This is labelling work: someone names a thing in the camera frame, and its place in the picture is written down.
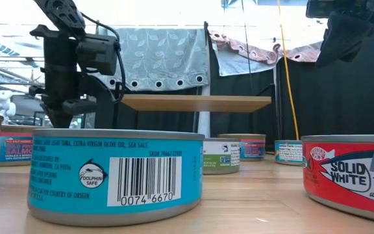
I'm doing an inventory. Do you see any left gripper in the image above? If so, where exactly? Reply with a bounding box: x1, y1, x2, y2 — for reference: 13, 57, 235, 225
29, 24, 99, 129

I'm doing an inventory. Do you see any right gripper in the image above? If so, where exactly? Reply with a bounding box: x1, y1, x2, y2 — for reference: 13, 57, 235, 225
315, 0, 374, 68

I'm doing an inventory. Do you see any blue tuna can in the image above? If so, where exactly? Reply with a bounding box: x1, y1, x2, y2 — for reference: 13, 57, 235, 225
27, 128, 206, 228
274, 140, 304, 166

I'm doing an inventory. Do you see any red albacore tuna can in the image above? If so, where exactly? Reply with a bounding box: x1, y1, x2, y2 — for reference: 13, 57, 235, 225
301, 135, 374, 225

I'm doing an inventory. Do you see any green white label can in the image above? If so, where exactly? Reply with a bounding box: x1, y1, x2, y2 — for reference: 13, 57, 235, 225
202, 137, 242, 176

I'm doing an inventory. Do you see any wooden shelf with black legs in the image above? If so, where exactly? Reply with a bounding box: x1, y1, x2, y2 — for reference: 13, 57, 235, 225
113, 83, 277, 141

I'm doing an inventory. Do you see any wooden shelf board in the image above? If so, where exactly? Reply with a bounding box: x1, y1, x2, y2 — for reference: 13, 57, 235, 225
121, 94, 273, 114

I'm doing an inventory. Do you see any black backdrop curtain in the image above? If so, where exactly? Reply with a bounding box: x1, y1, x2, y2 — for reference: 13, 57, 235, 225
94, 21, 374, 142

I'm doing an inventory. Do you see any white robot figure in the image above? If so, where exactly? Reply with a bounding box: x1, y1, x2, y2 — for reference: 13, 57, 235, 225
0, 90, 17, 126

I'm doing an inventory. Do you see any pink grommet curtain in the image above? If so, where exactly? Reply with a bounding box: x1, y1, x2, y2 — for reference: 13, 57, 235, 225
208, 30, 325, 65

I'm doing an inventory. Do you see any grey leaf-print curtain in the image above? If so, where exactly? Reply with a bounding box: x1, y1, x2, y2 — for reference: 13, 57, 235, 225
91, 26, 210, 92

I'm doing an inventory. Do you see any white pole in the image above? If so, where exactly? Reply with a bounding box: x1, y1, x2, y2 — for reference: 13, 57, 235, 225
197, 86, 212, 139

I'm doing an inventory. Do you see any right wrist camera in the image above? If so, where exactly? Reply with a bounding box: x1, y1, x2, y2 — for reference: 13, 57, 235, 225
305, 0, 330, 20

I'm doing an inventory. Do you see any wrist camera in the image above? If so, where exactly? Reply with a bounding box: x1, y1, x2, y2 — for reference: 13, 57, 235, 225
305, 0, 330, 20
75, 33, 119, 76

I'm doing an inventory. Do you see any black camera cable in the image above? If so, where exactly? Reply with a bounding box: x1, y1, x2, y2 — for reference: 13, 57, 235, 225
81, 12, 126, 104

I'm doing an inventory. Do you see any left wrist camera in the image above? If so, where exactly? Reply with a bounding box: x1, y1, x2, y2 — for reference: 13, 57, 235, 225
75, 33, 119, 76

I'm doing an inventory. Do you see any yellow cable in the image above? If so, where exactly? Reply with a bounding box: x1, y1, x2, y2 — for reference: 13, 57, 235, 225
277, 0, 301, 141

